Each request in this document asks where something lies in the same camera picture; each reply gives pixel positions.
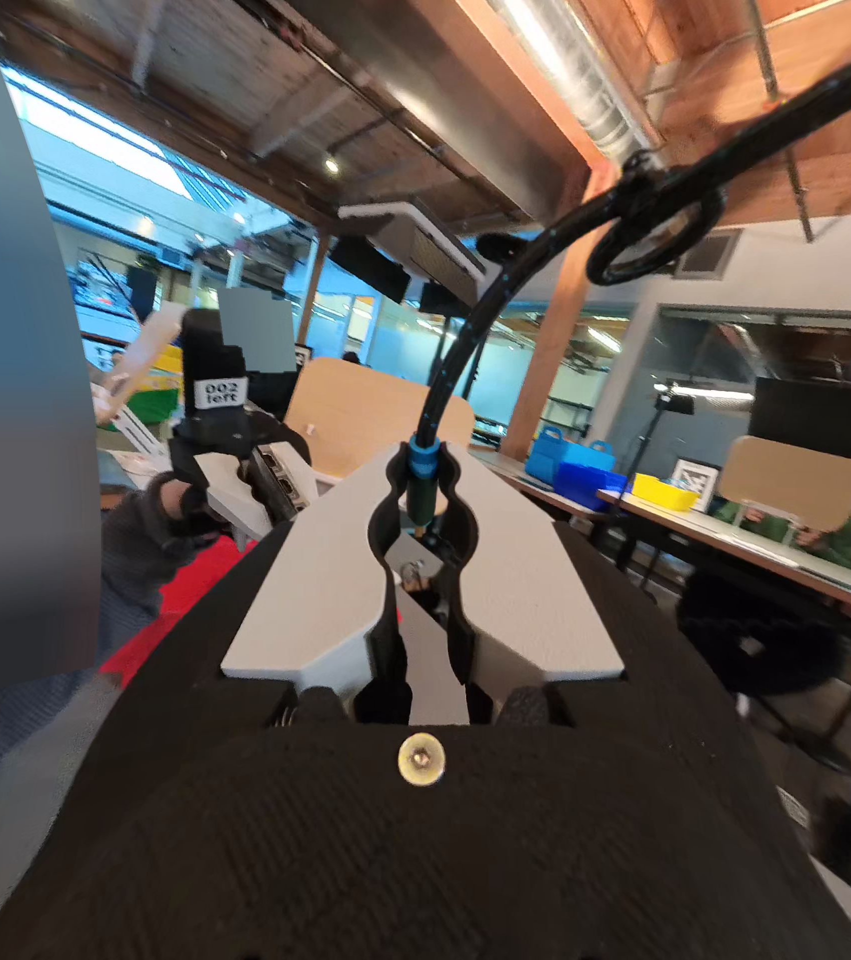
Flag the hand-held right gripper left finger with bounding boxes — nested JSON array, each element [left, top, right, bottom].
[[220, 441, 413, 706]]

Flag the brown-edged table black legs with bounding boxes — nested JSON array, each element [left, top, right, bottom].
[[596, 487, 851, 744]]

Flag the red plastic bin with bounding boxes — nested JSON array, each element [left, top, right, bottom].
[[99, 534, 265, 690]]

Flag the green plastic bin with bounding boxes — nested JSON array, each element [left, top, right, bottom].
[[125, 378, 183, 429]]

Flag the black floor lamp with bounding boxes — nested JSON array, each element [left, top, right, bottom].
[[459, 231, 530, 406]]

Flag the white ceiling unit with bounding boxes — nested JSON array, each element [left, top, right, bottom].
[[335, 196, 488, 301]]

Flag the wooden board with black label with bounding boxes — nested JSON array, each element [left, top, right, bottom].
[[283, 356, 478, 485]]

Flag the wall air vent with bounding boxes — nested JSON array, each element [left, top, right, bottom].
[[673, 228, 743, 280]]

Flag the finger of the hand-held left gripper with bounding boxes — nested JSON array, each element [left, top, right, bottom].
[[268, 441, 323, 513], [193, 450, 278, 554]]

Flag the dark blue plastic bin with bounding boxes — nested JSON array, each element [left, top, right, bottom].
[[554, 461, 629, 515]]

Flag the person's left hand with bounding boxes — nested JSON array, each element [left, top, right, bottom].
[[142, 472, 218, 544]]

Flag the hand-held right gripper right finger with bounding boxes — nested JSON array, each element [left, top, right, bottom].
[[436, 441, 628, 710]]

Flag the studio lamp on stand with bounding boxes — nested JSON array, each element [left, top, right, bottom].
[[613, 390, 697, 594]]

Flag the wooden post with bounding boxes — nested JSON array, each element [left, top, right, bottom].
[[502, 243, 593, 462]]

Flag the black USB hub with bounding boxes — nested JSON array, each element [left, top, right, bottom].
[[245, 442, 313, 535]]

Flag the light blue caddy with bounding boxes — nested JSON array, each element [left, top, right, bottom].
[[524, 426, 569, 481], [571, 438, 618, 474]]

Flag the silver ceiling duct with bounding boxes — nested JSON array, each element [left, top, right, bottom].
[[485, 0, 667, 162]]

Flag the black HDMI cable green plug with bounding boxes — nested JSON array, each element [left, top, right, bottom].
[[404, 30, 851, 537]]

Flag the black hanging monitor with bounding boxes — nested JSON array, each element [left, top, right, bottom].
[[326, 236, 413, 305], [418, 281, 475, 320]]

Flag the wooden board on clear stand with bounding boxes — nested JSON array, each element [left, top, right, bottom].
[[718, 435, 851, 530], [91, 303, 188, 451]]

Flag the black wall monitor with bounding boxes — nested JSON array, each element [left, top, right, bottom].
[[749, 375, 851, 462]]

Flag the framed marker tag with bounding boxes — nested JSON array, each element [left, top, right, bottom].
[[669, 456, 723, 515]]

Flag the black office chair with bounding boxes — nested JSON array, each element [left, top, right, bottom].
[[676, 577, 847, 699]]

